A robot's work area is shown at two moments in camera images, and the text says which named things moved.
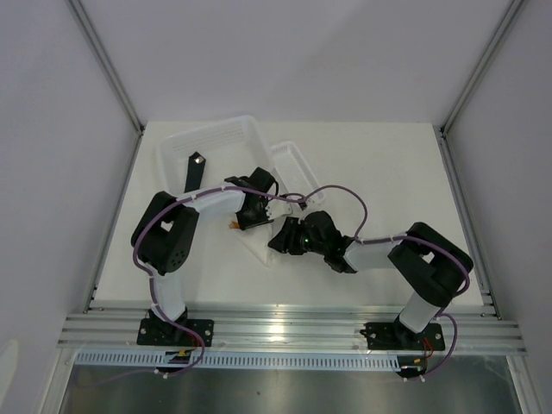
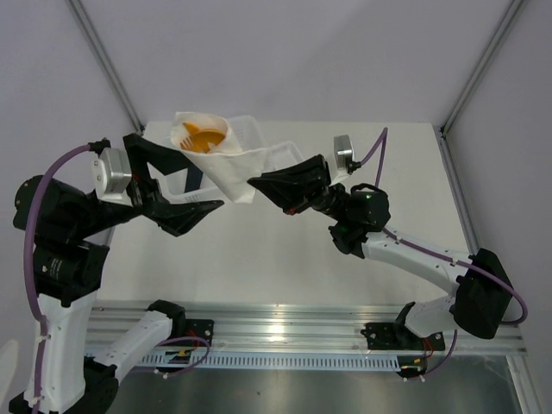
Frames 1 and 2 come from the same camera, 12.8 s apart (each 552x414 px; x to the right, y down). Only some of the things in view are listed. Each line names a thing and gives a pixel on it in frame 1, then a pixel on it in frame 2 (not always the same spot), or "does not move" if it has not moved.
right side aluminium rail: [474, 243] does not move
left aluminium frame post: [106, 62] does not move
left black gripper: [246, 223] → [145, 190]
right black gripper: [285, 240] → [297, 187]
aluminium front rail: [470, 330] does not move
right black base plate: [395, 336] does not move
